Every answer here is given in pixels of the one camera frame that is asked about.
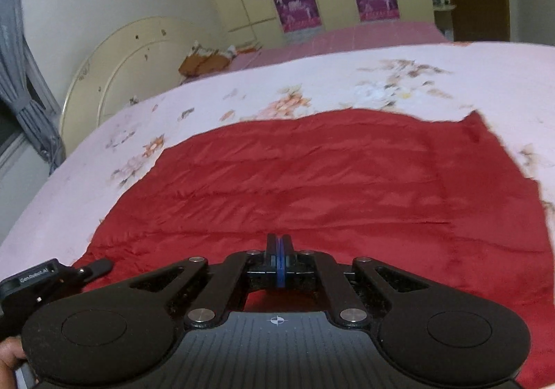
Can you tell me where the grey curtain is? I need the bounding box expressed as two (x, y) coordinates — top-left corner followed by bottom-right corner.
(1, 0), (65, 171)

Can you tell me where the cream round headboard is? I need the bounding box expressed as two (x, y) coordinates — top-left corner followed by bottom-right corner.
(59, 16), (228, 154)

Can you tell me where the pink checkered bed cover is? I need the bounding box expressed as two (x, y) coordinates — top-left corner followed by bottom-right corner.
(188, 21), (447, 74)

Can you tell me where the pink floral bed sheet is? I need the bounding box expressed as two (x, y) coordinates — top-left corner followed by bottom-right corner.
(0, 41), (555, 389)

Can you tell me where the red quilted down jacket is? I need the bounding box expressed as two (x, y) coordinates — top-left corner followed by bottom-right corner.
(83, 109), (554, 337)

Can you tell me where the lower left purple poster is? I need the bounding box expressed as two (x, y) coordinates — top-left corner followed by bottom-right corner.
(274, 0), (324, 44)

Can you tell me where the person's left hand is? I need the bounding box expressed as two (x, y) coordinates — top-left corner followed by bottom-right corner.
(0, 337), (26, 389)

